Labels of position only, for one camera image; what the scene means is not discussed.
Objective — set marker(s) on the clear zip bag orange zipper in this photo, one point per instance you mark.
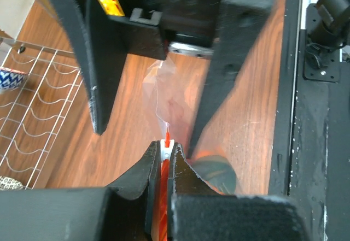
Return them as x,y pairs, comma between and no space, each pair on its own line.
168,117

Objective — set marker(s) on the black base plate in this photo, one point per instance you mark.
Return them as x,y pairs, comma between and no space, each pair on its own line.
310,154

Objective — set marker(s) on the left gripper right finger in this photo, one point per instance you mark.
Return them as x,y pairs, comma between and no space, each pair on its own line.
187,197

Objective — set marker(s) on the dark green toy avocado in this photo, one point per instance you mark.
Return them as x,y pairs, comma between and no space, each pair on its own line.
217,172

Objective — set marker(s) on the blue patterned bowl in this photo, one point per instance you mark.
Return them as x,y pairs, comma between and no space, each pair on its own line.
11,79

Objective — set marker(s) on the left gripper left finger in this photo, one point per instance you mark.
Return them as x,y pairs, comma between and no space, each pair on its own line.
135,204

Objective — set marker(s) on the metal dish rack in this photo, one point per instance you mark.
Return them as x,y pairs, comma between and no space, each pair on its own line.
32,115

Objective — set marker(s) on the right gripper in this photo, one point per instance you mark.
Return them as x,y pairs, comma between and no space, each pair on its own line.
148,28

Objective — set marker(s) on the grey patterned bowl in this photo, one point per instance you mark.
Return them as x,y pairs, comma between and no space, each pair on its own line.
7,183

